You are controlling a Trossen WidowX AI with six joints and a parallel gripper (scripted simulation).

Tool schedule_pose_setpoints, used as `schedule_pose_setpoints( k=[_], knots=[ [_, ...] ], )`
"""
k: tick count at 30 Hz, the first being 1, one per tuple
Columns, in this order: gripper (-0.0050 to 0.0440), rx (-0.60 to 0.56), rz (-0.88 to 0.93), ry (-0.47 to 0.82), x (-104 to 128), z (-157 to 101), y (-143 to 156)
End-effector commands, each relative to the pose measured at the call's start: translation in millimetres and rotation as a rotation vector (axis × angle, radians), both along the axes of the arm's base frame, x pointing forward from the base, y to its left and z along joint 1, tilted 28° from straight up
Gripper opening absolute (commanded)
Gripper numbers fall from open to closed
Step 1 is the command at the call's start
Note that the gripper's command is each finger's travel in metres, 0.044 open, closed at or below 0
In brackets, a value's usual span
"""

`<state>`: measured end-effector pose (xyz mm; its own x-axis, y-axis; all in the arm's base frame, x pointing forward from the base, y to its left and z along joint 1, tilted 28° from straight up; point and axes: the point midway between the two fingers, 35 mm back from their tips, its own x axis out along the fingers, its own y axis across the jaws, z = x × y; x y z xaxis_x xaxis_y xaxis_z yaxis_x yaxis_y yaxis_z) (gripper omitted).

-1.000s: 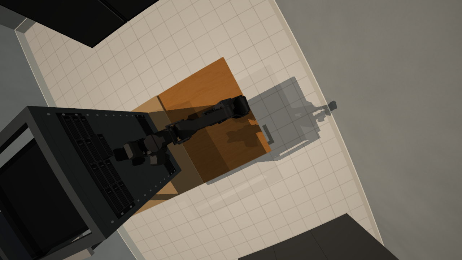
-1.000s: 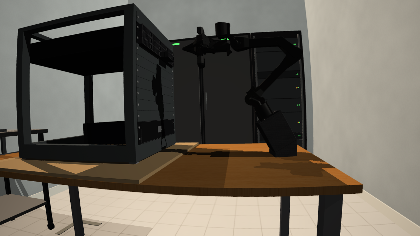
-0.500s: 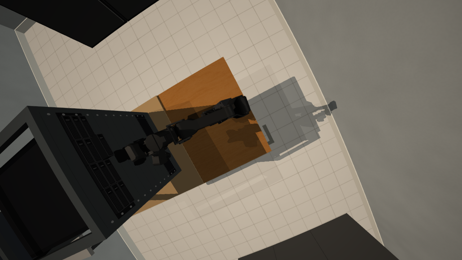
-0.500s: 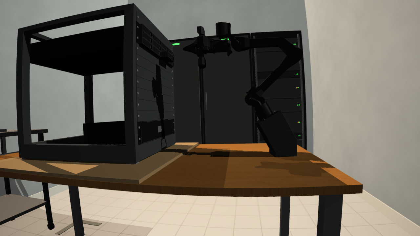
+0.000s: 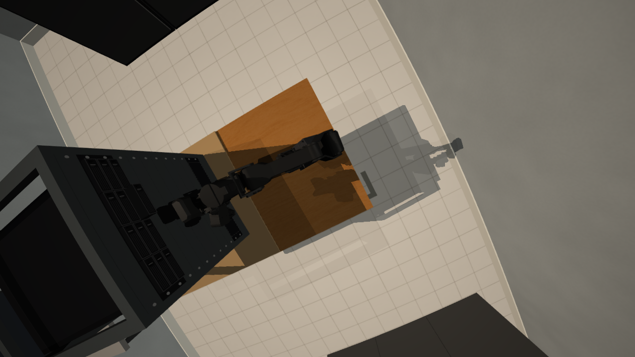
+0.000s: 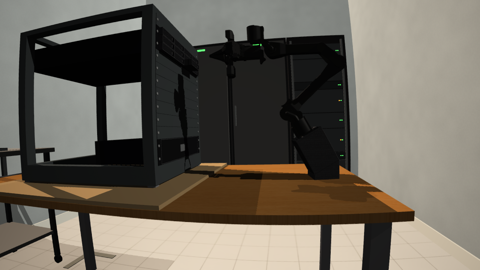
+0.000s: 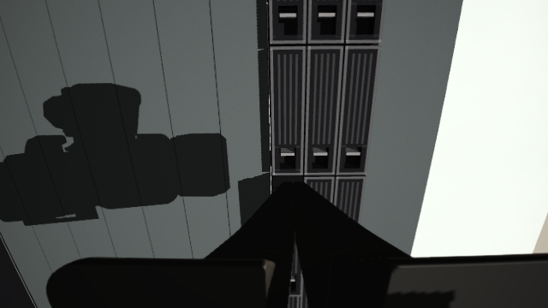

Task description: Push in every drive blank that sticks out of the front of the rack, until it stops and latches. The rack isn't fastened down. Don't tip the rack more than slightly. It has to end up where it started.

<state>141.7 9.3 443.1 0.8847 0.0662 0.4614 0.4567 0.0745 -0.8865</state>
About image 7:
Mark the black open rack frame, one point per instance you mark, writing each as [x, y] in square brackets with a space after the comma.
[141, 128]

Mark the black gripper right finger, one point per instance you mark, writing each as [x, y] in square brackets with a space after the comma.
[344, 265]

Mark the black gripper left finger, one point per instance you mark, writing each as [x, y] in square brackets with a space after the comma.
[251, 269]

